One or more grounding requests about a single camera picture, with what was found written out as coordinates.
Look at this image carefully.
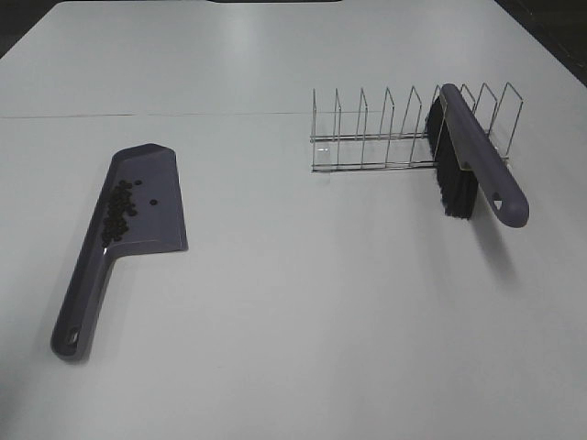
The purple plastic dustpan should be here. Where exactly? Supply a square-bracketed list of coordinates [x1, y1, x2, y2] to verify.
[50, 144, 188, 363]

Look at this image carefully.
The pile of coffee beans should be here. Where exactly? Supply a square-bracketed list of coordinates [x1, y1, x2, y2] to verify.
[100, 180, 143, 248]

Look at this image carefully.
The chrome wire rack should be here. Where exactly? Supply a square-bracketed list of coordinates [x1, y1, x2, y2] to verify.
[309, 82, 525, 173]

